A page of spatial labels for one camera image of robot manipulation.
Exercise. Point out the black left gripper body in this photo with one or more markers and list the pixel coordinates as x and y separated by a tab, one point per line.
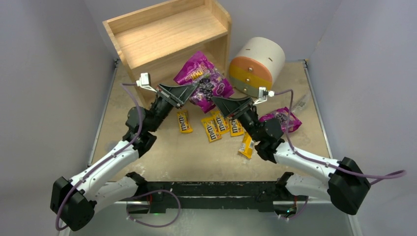
168	97

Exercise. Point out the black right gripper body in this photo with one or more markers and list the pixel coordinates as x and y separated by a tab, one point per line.
243	110

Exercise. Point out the yellow m&m bag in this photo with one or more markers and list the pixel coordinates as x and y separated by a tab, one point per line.
236	128
183	120
222	124
211	130

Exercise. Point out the purple candy bag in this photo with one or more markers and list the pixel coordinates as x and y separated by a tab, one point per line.
289	122
210	82

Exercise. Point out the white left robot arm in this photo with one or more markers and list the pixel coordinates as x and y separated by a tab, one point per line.
77	199

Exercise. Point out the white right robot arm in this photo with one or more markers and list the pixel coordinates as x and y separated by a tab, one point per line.
340	181

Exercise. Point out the wooden shelf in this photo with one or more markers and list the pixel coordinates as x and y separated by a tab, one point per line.
159	39

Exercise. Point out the yellow M&M bag face down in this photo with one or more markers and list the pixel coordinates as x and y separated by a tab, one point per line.
246	146

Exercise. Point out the clear plastic packet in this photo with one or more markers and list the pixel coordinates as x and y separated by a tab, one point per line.
301	104

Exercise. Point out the round pastel drawer cabinet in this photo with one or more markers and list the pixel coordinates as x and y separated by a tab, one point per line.
257	64

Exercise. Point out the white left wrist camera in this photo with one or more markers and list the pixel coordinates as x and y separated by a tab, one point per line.
144	82

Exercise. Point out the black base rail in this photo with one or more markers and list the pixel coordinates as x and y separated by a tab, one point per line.
263	196

